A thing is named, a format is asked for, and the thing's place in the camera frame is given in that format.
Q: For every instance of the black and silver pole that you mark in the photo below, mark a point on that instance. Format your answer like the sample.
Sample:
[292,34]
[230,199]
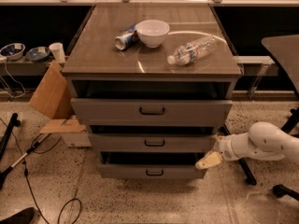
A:
[35,145]

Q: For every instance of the grey top drawer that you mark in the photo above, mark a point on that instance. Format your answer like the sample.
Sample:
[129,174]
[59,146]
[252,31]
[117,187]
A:
[126,112]

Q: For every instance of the grey drawer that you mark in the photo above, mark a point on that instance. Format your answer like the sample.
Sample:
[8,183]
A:
[117,142]
[126,112]
[150,171]

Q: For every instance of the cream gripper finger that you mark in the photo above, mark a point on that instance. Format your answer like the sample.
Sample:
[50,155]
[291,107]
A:
[212,158]

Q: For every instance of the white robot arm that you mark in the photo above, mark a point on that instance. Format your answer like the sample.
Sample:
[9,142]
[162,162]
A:
[264,142]

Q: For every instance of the black left stand foot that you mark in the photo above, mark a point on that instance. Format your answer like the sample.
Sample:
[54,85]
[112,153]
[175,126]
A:
[14,122]

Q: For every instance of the brown cardboard box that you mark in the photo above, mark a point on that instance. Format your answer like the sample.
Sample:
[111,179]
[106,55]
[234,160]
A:
[52,99]

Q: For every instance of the grey low shelf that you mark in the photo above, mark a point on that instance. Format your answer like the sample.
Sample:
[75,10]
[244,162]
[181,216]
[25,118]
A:
[24,67]

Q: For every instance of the grey drawer cabinet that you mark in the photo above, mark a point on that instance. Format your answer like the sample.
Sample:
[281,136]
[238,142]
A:
[96,69]

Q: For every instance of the blue bowl on shelf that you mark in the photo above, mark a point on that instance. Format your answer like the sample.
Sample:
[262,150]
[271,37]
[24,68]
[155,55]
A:
[38,54]

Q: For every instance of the black caster foot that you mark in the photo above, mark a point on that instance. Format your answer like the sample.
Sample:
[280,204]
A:
[281,190]

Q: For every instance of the crushed soda can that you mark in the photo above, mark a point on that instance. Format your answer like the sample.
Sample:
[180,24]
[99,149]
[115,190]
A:
[127,38]

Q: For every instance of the black stand leg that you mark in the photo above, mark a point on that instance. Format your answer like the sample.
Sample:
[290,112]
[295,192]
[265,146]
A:
[287,127]

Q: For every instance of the black shoe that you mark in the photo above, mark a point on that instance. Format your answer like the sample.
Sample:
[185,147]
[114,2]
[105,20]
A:
[25,216]

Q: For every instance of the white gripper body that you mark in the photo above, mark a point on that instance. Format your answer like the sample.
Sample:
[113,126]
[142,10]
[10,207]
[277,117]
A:
[226,147]

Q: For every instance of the white bowl on shelf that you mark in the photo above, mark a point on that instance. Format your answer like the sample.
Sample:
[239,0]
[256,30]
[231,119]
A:
[13,51]

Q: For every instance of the white paper cup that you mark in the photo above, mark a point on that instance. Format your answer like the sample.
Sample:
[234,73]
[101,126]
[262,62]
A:
[57,50]

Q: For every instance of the grey bottom drawer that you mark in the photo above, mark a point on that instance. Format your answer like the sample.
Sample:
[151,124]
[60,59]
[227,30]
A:
[150,171]

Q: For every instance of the clear plastic water bottle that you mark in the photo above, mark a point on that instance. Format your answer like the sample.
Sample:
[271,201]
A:
[193,51]

